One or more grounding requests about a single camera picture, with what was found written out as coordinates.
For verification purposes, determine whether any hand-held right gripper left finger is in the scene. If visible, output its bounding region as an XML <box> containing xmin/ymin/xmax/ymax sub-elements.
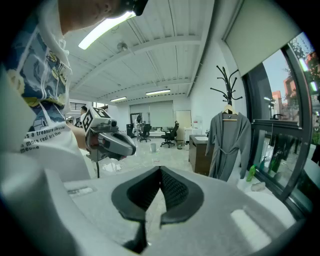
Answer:
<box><xmin>64</xmin><ymin>166</ymin><xmax>161</xmax><ymax>248</ymax></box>

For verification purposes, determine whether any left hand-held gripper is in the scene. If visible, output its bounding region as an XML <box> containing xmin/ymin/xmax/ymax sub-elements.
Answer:
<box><xmin>81</xmin><ymin>106</ymin><xmax>137</xmax><ymax>162</ymax></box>

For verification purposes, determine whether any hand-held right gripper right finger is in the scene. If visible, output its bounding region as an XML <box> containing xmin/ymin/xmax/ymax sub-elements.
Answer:
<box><xmin>147</xmin><ymin>166</ymin><xmax>296</xmax><ymax>256</ymax></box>

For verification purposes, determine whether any grey garment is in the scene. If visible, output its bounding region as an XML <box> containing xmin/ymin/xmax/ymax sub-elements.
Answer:
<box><xmin>205</xmin><ymin>111</ymin><xmax>252</xmax><ymax>182</ymax></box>

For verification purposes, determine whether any wooden clothes hanger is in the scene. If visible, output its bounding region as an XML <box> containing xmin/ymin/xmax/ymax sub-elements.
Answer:
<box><xmin>221</xmin><ymin>103</ymin><xmax>239</xmax><ymax>122</ymax></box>

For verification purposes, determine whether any person's left forearm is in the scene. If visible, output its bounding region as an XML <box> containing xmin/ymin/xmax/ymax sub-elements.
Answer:
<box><xmin>65</xmin><ymin>122</ymin><xmax>88</xmax><ymax>151</ymax></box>

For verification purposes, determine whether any black office chair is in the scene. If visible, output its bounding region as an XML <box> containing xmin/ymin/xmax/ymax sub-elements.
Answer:
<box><xmin>138</xmin><ymin>123</ymin><xmax>153</xmax><ymax>143</ymax></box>
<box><xmin>160</xmin><ymin>120</ymin><xmax>180</xmax><ymax>149</ymax></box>

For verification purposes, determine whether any dark wooden sink cabinet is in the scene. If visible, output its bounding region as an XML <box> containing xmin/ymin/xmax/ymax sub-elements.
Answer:
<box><xmin>188</xmin><ymin>134</ymin><xmax>213</xmax><ymax>176</ymax></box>

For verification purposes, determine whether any beige wooden door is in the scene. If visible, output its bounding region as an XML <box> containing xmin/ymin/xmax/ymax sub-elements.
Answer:
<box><xmin>175</xmin><ymin>109</ymin><xmax>192</xmax><ymax>129</ymax></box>

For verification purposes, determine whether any person's white printed t-shirt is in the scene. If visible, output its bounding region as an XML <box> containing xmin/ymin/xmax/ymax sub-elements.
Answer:
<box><xmin>0</xmin><ymin>0</ymin><xmax>99</xmax><ymax>183</ymax></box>

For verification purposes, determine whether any green plastic bottle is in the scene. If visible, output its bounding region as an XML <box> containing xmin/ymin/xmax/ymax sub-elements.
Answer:
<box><xmin>245</xmin><ymin>164</ymin><xmax>258</xmax><ymax>183</ymax></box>

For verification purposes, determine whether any black coat rack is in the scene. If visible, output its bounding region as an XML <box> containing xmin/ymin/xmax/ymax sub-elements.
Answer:
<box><xmin>209</xmin><ymin>65</ymin><xmax>243</xmax><ymax>107</ymax></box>

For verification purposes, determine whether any person's head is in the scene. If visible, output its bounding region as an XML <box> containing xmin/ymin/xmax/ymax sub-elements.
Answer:
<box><xmin>58</xmin><ymin>0</ymin><xmax>141</xmax><ymax>36</ymax></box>

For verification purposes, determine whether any white window roller blind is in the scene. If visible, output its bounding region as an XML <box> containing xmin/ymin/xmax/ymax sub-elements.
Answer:
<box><xmin>223</xmin><ymin>0</ymin><xmax>304</xmax><ymax>78</ymax></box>

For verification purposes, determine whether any black window frame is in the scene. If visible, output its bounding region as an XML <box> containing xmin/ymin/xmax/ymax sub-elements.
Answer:
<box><xmin>241</xmin><ymin>31</ymin><xmax>317</xmax><ymax>222</ymax></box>

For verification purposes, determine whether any black head-mounted camera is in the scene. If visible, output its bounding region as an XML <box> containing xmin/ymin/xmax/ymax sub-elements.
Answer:
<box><xmin>122</xmin><ymin>0</ymin><xmax>150</xmax><ymax>16</ymax></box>

